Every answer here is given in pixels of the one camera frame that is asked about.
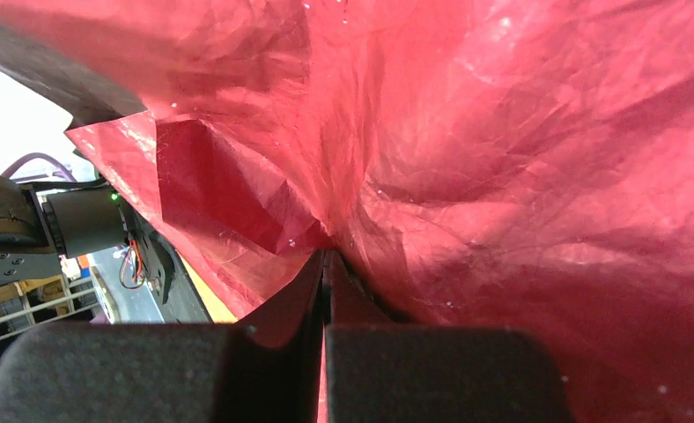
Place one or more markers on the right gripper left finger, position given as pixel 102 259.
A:
pixel 263 368

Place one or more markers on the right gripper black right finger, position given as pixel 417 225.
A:
pixel 381 371

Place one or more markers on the dark red wrapping paper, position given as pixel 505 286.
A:
pixel 497 163

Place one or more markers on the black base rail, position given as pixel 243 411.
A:
pixel 166 276

